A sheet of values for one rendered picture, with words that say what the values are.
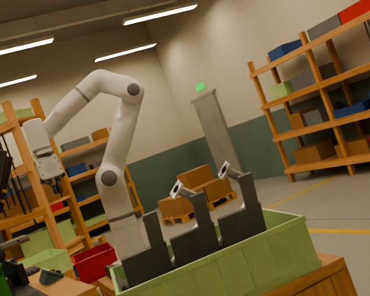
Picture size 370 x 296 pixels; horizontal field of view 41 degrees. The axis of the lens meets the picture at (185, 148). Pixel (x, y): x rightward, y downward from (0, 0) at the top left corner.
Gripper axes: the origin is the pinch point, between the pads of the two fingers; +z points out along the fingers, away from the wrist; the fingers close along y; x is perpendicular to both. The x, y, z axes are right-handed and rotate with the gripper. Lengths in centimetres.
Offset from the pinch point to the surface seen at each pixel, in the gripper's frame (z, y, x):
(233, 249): 35, 22, -88
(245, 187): 20, 36, -86
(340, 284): 58, 50, -96
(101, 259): 41, 15, 30
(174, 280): 37, 4, -82
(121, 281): 35, -5, -62
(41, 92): -222, 256, 927
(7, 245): 18, -21, 49
